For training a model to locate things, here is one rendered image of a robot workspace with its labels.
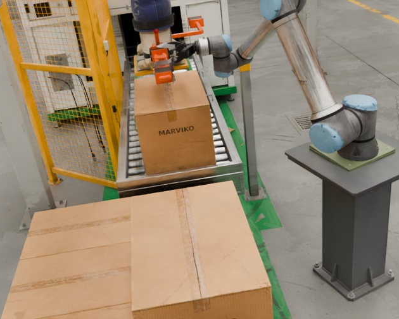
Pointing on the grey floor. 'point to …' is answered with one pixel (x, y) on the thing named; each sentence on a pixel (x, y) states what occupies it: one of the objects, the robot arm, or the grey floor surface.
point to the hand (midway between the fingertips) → (159, 54)
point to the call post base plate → (256, 196)
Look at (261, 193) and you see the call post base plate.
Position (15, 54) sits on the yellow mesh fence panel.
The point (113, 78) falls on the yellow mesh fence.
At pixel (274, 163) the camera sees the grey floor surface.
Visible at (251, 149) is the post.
